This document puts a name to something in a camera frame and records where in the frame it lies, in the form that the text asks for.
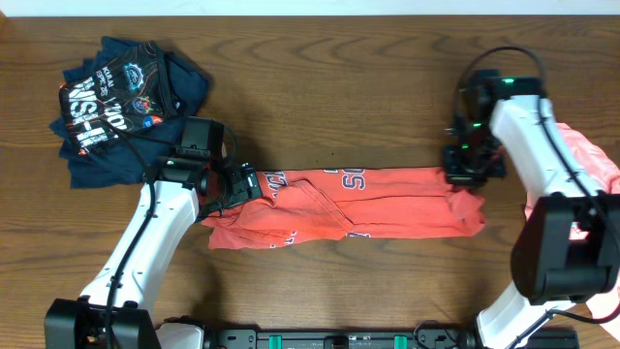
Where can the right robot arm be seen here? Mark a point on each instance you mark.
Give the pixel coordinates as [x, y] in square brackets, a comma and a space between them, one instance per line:
[568, 249]

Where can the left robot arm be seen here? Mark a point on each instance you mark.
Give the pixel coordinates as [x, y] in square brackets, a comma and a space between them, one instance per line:
[113, 310]

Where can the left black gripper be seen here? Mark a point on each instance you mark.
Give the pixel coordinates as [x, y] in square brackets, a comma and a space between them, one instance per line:
[240, 193]

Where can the red-orange t-shirt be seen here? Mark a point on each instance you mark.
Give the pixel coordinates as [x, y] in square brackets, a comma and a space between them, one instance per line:
[300, 206]

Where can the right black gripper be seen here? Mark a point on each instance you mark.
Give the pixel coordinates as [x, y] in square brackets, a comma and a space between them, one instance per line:
[456, 174]

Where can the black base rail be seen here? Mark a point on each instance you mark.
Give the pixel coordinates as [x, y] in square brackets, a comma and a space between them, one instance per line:
[334, 339]

